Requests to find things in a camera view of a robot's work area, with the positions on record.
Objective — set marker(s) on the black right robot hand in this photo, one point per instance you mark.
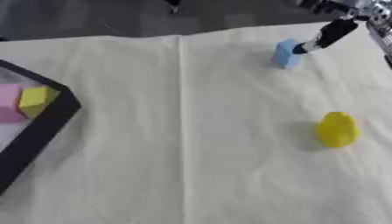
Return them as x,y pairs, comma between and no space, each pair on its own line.
334,31

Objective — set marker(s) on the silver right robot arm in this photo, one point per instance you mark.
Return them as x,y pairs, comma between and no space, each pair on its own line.
378,20

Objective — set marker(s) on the black box with white inside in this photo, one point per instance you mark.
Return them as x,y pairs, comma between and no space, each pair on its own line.
38,128

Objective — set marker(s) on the light blue foam block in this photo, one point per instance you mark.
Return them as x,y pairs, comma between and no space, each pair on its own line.
286,54

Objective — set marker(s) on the yellow oval foam block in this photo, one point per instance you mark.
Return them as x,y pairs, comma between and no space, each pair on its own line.
337,129

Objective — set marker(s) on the yellow angular foam block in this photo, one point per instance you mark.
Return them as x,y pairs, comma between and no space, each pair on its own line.
34,100

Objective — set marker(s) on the pink foam block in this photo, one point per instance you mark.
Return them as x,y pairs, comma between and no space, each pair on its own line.
10,102

